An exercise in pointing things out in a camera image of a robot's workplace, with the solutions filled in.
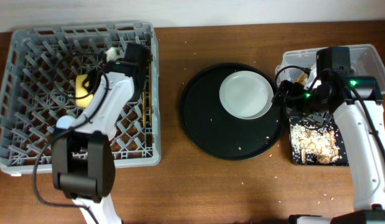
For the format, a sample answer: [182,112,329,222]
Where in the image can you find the wooden chopstick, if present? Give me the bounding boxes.
[141,90,146,128]
[148,65,152,127]

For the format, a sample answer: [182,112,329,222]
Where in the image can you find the wrapper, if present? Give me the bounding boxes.
[294,68,311,90]

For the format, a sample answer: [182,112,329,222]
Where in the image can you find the food scraps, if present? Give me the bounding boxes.
[290,124,341,165]

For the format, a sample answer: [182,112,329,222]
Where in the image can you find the yellow bowl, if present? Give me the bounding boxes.
[75,74,93,108]

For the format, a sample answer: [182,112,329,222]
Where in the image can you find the blue plastic cup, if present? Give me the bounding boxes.
[56,115,76,130]

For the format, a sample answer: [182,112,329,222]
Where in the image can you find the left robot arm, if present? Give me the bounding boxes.
[50,44,152,223]

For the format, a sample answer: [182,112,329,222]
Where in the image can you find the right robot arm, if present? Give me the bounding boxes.
[272,46,385,223]

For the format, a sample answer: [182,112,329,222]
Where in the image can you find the grey dishwasher rack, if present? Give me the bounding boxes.
[0,22,161,176]

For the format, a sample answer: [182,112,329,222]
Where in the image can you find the black rectangular tray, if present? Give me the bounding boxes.
[289,116,349,166]

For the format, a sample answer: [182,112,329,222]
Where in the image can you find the grey plate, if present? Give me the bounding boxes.
[219,70,273,120]

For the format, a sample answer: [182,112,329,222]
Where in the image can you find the clear plastic bin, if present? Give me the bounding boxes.
[275,44,385,95]

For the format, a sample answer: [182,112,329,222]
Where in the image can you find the round black tray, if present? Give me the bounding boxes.
[179,63,286,161]

